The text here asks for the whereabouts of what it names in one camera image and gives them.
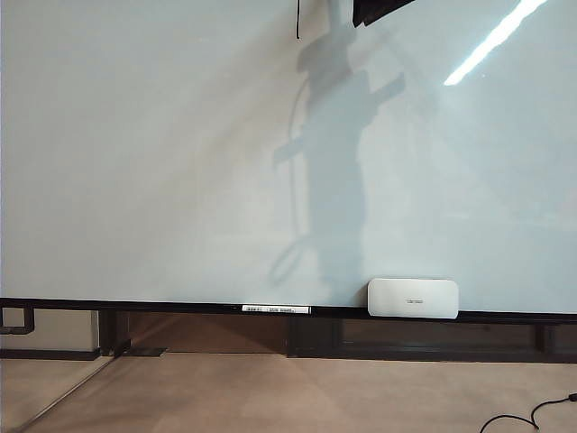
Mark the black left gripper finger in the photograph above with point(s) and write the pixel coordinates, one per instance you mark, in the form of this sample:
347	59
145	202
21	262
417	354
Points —
363	11
387	6

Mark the white glass whiteboard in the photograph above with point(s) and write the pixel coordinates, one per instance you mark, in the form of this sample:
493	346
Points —
135	158

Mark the marker pen with white label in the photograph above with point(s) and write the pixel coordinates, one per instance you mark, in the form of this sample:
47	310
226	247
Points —
276	310

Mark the black whiteboard tray ledge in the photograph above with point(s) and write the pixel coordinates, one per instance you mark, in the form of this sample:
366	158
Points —
135	304

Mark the white board eraser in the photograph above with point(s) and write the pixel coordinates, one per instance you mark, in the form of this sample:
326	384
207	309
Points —
413	298

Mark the black floor plate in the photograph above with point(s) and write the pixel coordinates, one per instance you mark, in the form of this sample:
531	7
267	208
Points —
144	351

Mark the black baseboard strip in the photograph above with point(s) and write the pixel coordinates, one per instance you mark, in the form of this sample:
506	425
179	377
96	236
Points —
45	355

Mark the metal floor strip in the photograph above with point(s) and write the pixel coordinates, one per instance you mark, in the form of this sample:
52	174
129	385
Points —
67	393

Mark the black pipe bracket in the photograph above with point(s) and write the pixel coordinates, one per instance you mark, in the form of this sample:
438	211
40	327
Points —
30	321

